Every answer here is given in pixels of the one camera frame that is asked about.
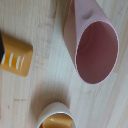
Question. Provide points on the yellow striped food piece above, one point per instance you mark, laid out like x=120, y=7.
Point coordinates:
x=16, y=56

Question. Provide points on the pink plastic cup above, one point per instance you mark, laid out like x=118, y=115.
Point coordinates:
x=96, y=50

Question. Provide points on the yellow food in bowl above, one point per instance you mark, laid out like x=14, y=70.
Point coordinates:
x=56, y=121

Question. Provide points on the small white bowl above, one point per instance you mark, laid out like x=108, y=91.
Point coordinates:
x=50, y=110

